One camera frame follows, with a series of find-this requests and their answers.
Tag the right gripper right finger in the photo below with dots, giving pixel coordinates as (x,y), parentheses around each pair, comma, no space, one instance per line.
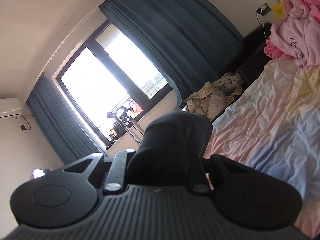
(198,181)

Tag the cream knitted blanket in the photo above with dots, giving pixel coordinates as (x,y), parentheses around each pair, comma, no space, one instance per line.
(229,84)

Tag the left teal curtain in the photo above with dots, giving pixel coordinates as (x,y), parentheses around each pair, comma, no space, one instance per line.
(62,129)

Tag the black pants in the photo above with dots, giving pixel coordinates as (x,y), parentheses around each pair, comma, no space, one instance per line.
(171,144)

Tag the wavy mirror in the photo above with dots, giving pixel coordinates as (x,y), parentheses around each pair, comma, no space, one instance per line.
(39,172)

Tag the silver tripod stand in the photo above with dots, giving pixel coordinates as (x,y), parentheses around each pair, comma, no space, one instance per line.
(126,122)

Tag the window frame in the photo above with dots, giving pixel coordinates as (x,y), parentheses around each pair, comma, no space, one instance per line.
(109,76)

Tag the right teal curtain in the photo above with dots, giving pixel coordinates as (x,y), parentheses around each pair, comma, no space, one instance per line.
(188,41)

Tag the wall socket with charger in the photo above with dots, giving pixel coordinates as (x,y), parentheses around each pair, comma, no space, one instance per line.
(263,10)

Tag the black sofa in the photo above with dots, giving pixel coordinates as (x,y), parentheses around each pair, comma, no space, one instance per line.
(250,62)

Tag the pastel bed sheet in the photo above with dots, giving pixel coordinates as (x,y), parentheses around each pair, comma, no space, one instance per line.
(274,128)

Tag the air conditioner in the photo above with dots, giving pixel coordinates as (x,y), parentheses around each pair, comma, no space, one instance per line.
(10,108)

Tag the pink clothes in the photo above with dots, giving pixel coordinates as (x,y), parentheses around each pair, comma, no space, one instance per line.
(296,34)

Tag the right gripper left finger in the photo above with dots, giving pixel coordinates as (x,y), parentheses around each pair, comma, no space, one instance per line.
(115,179)

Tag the beige puffer jacket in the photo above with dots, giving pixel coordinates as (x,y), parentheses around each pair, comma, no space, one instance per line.
(210,101)

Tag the teal curtain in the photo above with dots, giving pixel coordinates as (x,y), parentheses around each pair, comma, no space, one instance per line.
(62,129)
(188,41)

